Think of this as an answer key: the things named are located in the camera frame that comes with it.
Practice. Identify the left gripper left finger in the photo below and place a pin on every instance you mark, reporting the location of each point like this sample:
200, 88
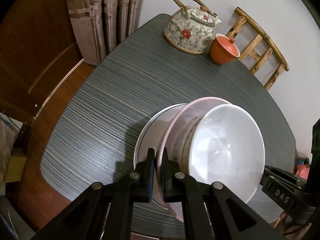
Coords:
145, 169

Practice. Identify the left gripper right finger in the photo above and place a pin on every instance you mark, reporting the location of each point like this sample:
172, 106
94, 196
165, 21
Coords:
169, 183

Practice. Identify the small pink blossom plate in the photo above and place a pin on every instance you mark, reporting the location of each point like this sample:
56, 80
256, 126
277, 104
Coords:
153, 131

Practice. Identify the large pink bowl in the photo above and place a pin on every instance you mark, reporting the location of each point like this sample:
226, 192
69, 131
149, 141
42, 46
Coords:
180, 126

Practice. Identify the white bowl with lettering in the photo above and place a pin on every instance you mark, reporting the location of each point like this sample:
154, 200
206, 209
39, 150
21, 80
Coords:
228, 147

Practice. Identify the white bowl blue print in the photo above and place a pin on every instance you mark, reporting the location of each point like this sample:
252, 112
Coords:
186, 147

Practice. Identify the person's right hand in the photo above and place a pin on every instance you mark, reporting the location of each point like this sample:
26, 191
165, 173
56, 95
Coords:
285, 224

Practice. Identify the red bag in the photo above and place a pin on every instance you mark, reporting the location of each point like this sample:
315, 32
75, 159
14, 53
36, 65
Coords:
302, 170

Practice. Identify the orange lidded tea cup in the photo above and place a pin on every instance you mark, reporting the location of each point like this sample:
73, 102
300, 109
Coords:
223, 49

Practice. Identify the floral ceramic teapot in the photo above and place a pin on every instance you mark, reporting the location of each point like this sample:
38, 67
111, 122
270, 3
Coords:
191, 28

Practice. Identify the bamboo wooden chair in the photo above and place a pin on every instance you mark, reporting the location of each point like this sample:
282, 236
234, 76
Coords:
260, 49

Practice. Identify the dark wooden cabinet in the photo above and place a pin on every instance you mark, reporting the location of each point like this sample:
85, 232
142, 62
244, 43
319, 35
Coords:
38, 49

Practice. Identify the beige patterned curtain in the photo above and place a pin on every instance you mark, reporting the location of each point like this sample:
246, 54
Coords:
100, 25

